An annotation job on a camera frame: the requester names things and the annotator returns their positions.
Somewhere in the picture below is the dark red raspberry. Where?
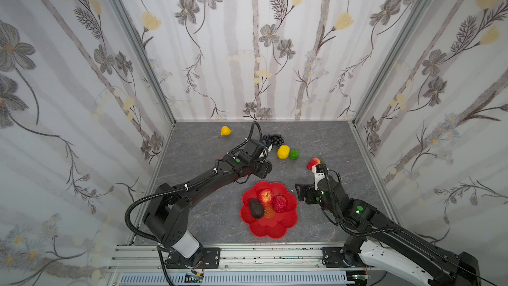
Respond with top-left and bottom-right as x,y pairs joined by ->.
272,195 -> 287,213

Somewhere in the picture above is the red strawberry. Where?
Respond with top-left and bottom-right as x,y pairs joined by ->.
307,158 -> 321,171

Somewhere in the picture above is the yellow lemon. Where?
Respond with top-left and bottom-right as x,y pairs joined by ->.
277,145 -> 291,160

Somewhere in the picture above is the red apple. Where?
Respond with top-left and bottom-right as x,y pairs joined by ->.
258,189 -> 273,207

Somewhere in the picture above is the small yellow pear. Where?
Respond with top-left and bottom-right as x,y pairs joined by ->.
220,126 -> 232,136

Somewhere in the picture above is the green pepper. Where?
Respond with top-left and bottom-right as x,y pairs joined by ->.
288,148 -> 300,160

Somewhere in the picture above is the red flower-shaped bowl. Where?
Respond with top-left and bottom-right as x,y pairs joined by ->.
240,181 -> 298,240

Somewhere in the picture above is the dark avocado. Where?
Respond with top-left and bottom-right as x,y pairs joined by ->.
249,198 -> 265,220

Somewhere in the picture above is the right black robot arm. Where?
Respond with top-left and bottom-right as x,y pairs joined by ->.
295,164 -> 482,285

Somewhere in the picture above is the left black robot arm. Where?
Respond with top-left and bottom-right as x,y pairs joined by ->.
124,121 -> 273,267

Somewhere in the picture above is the black grape bunch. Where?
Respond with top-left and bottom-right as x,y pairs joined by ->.
263,135 -> 284,147

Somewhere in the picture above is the white vented cable duct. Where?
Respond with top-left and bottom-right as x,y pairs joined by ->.
116,271 -> 356,286

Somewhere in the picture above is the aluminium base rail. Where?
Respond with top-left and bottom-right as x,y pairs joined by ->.
105,242 -> 433,286

